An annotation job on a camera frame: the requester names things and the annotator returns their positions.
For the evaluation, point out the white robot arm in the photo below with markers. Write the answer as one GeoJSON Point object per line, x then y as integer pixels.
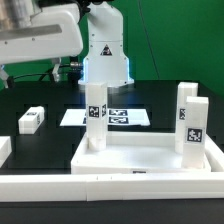
{"type": "Point", "coordinates": [105, 61]}

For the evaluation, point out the white desk tabletop panel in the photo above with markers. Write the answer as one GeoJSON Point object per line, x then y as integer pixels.
{"type": "Point", "coordinates": [130, 153]}

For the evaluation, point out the fiducial marker sheet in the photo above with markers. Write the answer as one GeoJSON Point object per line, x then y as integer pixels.
{"type": "Point", "coordinates": [117, 117]}

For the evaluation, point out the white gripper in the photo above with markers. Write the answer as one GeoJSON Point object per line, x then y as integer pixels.
{"type": "Point", "coordinates": [30, 33]}

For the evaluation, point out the white L-shaped obstacle fence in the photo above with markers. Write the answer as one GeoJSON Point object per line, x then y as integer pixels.
{"type": "Point", "coordinates": [95, 187]}

